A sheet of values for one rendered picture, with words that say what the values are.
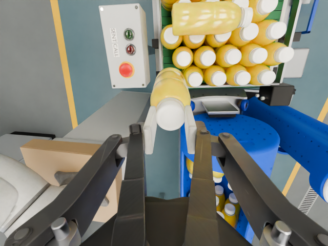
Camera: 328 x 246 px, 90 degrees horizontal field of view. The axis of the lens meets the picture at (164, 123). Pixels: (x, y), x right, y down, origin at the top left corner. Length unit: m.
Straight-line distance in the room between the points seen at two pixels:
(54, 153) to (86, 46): 1.19
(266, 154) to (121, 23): 0.48
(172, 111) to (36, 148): 0.65
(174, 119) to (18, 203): 0.51
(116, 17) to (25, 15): 1.57
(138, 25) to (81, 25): 1.30
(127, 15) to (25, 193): 0.55
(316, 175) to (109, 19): 0.96
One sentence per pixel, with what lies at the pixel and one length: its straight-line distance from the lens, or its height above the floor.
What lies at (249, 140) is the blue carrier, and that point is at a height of 1.18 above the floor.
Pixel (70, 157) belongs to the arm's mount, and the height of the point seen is 1.08.
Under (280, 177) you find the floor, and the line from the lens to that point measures 2.44.
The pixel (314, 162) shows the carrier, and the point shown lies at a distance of 0.98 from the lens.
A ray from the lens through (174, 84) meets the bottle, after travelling 0.25.
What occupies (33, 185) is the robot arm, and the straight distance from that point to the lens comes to 0.64.
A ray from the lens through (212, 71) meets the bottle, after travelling 0.54.
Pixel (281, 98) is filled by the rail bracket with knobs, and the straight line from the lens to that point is 0.69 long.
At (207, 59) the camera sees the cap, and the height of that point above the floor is 1.08.
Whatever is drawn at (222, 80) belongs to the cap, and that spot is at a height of 1.08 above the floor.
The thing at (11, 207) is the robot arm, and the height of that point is 1.28.
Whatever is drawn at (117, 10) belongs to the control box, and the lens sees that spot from 0.49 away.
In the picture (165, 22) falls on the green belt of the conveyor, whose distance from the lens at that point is 0.67.
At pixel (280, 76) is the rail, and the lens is 0.70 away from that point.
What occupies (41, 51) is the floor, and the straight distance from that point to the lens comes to 1.97.
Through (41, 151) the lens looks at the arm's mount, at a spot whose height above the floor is 1.07.
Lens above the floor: 1.57
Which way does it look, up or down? 66 degrees down
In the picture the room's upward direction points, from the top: 173 degrees counter-clockwise
